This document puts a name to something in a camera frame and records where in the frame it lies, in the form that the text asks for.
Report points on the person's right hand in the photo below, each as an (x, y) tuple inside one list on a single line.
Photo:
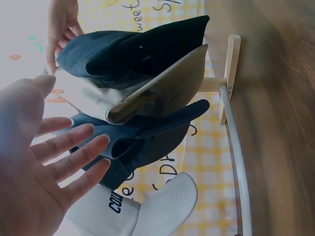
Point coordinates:
[(62, 17)]

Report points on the person's left hand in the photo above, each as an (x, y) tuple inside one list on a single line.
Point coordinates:
[(22, 157)]

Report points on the person's right fingers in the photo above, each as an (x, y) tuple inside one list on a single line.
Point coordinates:
[(51, 51)]

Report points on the dark navy cap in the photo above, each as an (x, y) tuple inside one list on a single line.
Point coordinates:
[(103, 49)]

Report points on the beige cap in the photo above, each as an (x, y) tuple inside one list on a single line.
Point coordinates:
[(177, 73)]

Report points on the blue denim cap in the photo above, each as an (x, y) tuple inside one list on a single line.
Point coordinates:
[(160, 130)]

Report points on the wooden rack stand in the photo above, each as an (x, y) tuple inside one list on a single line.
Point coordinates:
[(232, 56)]

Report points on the white cap with dark lettering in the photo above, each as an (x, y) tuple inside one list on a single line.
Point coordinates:
[(162, 206)]

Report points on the white rack bar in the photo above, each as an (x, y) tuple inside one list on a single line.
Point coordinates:
[(240, 157)]

